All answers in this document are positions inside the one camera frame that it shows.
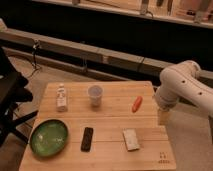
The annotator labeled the green ceramic bowl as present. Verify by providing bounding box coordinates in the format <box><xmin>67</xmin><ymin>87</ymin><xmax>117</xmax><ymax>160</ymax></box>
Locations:
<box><xmin>29</xmin><ymin>119</ymin><xmax>69</xmax><ymax>157</ymax></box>

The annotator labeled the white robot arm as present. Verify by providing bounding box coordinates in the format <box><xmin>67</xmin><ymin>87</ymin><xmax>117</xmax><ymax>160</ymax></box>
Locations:
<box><xmin>154</xmin><ymin>60</ymin><xmax>213</xmax><ymax>125</ymax></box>

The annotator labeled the orange carrot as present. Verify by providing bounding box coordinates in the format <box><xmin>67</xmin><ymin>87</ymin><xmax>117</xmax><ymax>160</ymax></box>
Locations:
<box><xmin>132</xmin><ymin>96</ymin><xmax>143</xmax><ymax>113</ymax></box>

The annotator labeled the black remote control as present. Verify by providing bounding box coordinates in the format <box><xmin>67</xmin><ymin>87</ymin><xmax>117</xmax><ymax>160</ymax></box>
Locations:
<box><xmin>81</xmin><ymin>127</ymin><xmax>93</xmax><ymax>152</ymax></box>

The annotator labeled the small white bottle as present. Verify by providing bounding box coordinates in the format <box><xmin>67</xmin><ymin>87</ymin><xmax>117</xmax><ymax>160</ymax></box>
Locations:
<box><xmin>56</xmin><ymin>84</ymin><xmax>68</xmax><ymax>112</ymax></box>

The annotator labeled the black chair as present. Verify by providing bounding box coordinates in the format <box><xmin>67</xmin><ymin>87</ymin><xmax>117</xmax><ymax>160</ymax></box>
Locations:
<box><xmin>0</xmin><ymin>46</ymin><xmax>37</xmax><ymax>147</ymax></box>

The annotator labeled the black cable on floor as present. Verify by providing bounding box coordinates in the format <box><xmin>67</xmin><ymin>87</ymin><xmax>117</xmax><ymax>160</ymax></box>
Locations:
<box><xmin>26</xmin><ymin>39</ymin><xmax>43</xmax><ymax>79</ymax></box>

